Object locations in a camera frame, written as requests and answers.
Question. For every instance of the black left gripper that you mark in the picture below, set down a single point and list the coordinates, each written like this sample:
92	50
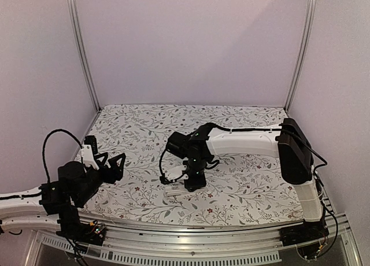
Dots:
117	174

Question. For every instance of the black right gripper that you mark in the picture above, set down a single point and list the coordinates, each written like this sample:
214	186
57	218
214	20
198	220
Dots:
198	184

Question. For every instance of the white remote control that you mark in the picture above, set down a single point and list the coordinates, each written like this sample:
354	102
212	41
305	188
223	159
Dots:
175	190

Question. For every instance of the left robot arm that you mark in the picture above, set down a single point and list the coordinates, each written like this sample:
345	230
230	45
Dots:
77	183

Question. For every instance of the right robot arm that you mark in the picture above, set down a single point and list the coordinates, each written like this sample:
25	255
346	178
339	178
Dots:
284	141

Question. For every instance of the floral patterned table mat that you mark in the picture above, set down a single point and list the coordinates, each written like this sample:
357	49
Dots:
242	190

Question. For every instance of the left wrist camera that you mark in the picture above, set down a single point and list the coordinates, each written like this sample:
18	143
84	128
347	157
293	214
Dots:
88	152

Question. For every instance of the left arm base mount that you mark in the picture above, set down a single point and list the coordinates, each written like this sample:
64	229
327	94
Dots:
92	233

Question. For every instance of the aluminium front rail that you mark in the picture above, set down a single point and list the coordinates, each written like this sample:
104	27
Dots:
130	242

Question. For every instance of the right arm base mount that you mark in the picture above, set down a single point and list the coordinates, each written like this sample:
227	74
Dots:
308	237

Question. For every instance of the left aluminium post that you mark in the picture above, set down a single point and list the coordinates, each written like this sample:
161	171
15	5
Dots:
77	32

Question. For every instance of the aluminium post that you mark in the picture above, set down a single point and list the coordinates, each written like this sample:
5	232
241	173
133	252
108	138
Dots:
77	32
308	24

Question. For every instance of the right aluminium post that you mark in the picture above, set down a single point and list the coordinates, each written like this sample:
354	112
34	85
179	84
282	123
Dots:
308	24

